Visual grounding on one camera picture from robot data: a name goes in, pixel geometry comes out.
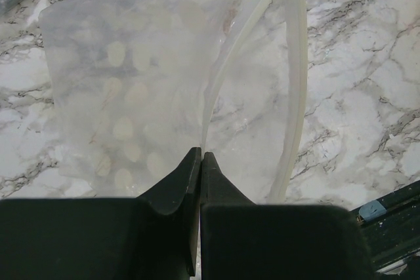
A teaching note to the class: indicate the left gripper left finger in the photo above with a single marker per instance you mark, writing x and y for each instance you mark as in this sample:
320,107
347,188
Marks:
152,236

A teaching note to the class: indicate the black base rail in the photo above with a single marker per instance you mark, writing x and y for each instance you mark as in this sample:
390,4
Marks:
390,225

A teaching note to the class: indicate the clear zip top bag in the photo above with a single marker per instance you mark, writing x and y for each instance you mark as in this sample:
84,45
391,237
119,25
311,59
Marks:
137,83

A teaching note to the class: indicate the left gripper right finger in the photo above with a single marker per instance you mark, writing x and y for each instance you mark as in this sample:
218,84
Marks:
244,240

